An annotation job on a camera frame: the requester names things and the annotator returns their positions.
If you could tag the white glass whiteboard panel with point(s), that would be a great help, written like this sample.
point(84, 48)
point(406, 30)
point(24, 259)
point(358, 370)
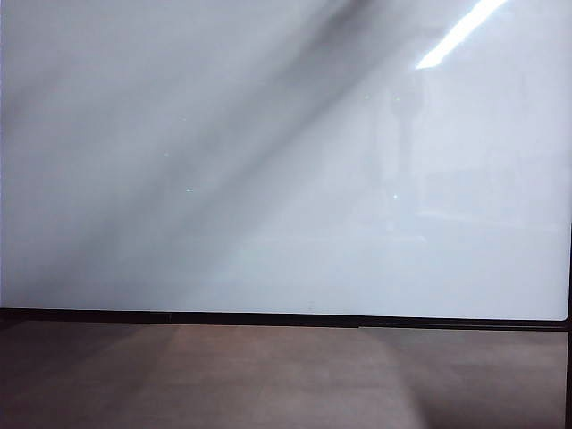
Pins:
point(268, 170)

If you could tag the black whiteboard pen tray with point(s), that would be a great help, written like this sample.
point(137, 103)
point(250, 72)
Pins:
point(179, 324)

